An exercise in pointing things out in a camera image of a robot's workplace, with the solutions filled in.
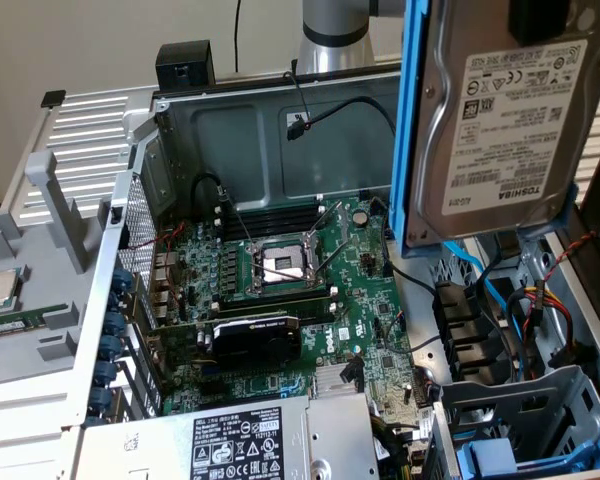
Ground black graphics card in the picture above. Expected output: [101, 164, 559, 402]
[148, 312, 304, 372]

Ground blue SATA wire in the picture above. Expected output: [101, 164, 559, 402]
[444, 239, 529, 386]

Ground open PC case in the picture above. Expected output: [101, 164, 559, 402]
[62, 51, 600, 480]

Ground red black twisted wire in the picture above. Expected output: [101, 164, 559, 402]
[542, 229, 600, 287]

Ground hard disk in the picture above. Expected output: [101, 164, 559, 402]
[387, 0, 600, 260]

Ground black plastic cable guide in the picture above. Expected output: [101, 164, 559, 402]
[432, 279, 516, 386]

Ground CPU socket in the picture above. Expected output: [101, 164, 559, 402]
[243, 233, 331, 297]

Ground coloured power wire black plug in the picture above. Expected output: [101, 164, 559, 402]
[503, 278, 597, 371]

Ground empty blue disk carrier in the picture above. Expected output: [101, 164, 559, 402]
[454, 424, 600, 476]

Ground braided yellow black wire bundle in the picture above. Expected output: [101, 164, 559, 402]
[368, 412, 424, 480]

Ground silver chipset heat sink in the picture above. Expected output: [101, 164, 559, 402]
[313, 363, 367, 400]

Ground green motherboard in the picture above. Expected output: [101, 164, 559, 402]
[149, 193, 434, 419]

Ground thin metal locking lever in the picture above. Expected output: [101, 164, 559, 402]
[252, 262, 309, 281]
[218, 184, 256, 251]

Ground metal CPU socket cover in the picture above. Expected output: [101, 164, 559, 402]
[303, 199, 354, 281]

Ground black looped wire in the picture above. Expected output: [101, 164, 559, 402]
[190, 172, 229, 211]

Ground dark angled stand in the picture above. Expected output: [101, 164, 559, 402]
[574, 117, 600, 241]

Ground green RAM stick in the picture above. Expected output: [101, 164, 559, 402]
[0, 304, 64, 335]

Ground thin black hanging cable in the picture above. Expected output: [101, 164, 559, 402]
[233, 0, 244, 74]

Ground silver power supply unit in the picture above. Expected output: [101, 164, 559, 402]
[77, 391, 381, 480]

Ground long black SATA wire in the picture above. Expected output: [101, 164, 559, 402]
[284, 97, 399, 145]

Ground grey parts rack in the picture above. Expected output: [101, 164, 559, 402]
[0, 149, 109, 389]

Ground black RAM slot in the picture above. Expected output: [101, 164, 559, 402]
[213, 284, 340, 307]
[213, 196, 327, 226]
[213, 298, 340, 325]
[213, 208, 327, 240]

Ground black box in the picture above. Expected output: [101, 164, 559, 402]
[155, 40, 217, 92]

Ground metal disk bay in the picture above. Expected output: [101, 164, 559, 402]
[429, 363, 600, 480]

